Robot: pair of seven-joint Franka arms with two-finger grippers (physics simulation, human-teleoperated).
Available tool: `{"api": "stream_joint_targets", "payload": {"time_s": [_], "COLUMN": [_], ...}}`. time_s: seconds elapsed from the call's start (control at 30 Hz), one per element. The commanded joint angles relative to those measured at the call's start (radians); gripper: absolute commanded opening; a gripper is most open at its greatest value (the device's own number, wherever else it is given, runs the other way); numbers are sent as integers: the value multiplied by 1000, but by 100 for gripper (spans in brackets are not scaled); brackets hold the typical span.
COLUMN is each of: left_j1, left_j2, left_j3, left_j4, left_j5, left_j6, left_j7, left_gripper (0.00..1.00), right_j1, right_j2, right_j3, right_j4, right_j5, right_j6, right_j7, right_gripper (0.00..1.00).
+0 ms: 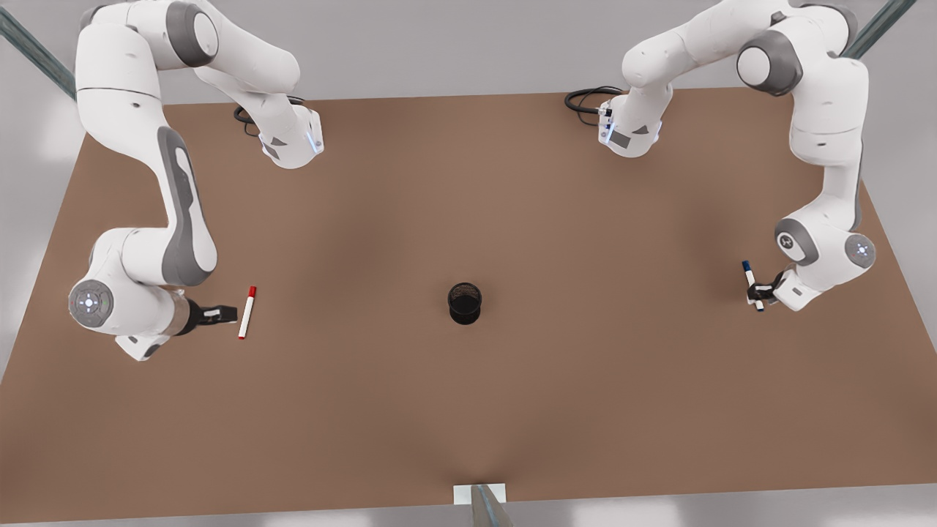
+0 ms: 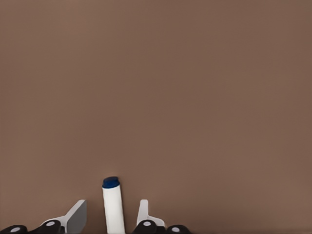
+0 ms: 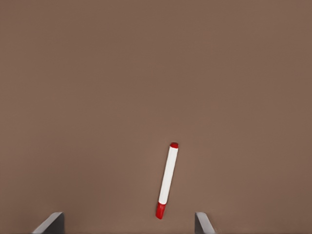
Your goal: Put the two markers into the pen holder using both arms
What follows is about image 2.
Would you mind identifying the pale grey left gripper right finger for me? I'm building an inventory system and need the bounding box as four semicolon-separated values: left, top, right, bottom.
132;199;193;234

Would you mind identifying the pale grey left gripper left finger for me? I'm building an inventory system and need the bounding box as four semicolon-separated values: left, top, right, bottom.
0;199;88;234

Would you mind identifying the white marker with blue cap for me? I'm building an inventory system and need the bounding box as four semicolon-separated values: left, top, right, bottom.
101;176;126;234

